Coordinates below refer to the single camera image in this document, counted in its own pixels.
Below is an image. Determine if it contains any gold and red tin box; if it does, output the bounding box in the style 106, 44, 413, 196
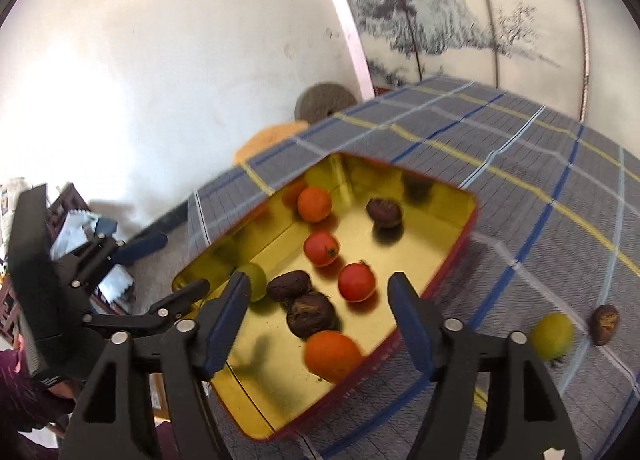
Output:
171, 151, 481, 441

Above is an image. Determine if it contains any orange round cushion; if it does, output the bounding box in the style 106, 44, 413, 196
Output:
233, 121, 311, 165

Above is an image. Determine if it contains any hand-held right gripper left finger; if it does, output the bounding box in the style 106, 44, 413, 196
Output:
59, 272, 252, 460

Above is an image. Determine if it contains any red tomato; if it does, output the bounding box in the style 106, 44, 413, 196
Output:
337, 262, 377, 303
303, 231, 341, 268

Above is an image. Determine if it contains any dark wooden furniture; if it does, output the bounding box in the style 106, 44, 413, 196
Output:
47, 182, 138, 316

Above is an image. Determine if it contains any orange mandarin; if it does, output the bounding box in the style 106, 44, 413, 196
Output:
297, 186, 333, 223
304, 330, 363, 384

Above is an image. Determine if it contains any green round citrus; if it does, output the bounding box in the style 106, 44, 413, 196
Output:
239, 262, 268, 303
530, 312, 575, 362

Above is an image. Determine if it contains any painted folding screen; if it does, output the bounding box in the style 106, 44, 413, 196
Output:
325, 0, 640, 143

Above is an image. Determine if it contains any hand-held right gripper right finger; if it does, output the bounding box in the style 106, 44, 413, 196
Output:
386, 271, 583, 460

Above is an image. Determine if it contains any white crumpled paper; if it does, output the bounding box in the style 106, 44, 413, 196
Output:
49, 209, 98, 261

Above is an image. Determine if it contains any brown wrinkled fruit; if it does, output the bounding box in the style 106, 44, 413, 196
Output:
286, 291, 338, 339
266, 270, 312, 303
365, 197, 403, 230
591, 304, 622, 346

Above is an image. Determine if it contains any grey plaid blanket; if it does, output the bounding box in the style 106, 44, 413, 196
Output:
187, 75, 640, 460

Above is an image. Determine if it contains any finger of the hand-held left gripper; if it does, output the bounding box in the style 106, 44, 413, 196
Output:
81, 278, 212, 337
74, 233, 169, 292

